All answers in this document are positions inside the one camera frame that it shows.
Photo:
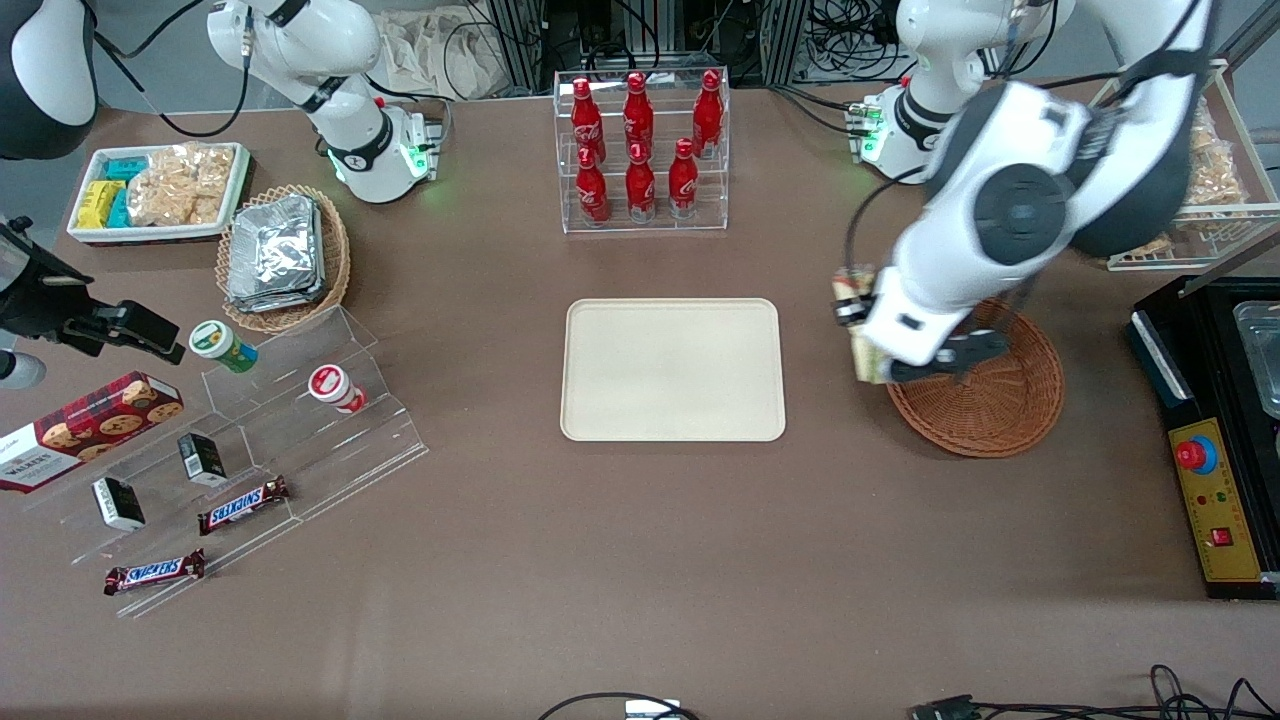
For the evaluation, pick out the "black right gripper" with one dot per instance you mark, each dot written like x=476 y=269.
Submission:
x=40 y=304

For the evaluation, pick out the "triangular sandwich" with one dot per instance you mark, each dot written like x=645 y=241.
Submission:
x=870 y=360

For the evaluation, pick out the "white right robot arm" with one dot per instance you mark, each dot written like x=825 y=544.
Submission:
x=350 y=130

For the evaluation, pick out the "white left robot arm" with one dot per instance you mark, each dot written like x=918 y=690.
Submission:
x=1010 y=200

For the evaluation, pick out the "white rectangular snack tray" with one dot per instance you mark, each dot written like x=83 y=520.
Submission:
x=150 y=234

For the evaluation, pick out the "empty brown wicker basket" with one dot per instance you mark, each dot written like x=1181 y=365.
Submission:
x=1000 y=415

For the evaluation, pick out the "beige plastic tray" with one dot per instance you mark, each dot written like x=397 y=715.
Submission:
x=670 y=370

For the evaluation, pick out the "wicker basket with foil packs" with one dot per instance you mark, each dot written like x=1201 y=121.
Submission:
x=338 y=250

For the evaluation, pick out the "green lidded snack cup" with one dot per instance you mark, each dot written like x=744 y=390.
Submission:
x=220 y=345

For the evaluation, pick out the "red tartan cookie box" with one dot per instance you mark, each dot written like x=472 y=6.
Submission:
x=90 y=430

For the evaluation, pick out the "teal snack pack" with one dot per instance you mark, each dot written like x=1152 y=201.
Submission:
x=125 y=168
x=119 y=208

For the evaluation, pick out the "yellow snack pack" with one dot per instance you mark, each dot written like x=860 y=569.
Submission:
x=98 y=205

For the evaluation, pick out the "small black box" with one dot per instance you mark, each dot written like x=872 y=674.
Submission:
x=119 y=503
x=203 y=460

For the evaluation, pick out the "clear bag of crackers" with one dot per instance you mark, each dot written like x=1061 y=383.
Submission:
x=180 y=185

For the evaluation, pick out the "silver foil pack stack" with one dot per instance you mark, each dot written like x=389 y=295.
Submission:
x=275 y=250

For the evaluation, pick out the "clear acrylic bottle rack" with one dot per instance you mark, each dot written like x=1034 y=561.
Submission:
x=700 y=215

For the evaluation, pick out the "red lidded snack cup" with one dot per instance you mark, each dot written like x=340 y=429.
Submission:
x=335 y=388

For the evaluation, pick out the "brown Snickers bar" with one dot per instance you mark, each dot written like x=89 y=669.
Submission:
x=243 y=505
x=155 y=572

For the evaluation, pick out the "red cola bottle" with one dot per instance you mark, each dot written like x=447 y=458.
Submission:
x=592 y=195
x=708 y=115
x=683 y=185
x=640 y=190
x=638 y=115
x=587 y=125

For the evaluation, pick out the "clear acrylic stepped display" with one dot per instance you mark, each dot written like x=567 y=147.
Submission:
x=330 y=450

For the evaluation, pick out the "clear bag of fried snacks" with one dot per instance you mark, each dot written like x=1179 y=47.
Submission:
x=1215 y=160

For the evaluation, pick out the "black machine with yellow panel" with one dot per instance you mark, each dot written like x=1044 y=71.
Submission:
x=1215 y=500

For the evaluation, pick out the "beige cloth bag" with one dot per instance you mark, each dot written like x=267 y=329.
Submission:
x=440 y=50

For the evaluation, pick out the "clear container on machine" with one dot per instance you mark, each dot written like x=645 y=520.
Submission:
x=1262 y=360

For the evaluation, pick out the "small white device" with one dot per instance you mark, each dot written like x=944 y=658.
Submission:
x=652 y=710

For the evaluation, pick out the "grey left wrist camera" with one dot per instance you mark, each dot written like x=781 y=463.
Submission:
x=960 y=355

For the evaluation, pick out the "aluminium frame structure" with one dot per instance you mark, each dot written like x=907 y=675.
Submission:
x=520 y=40

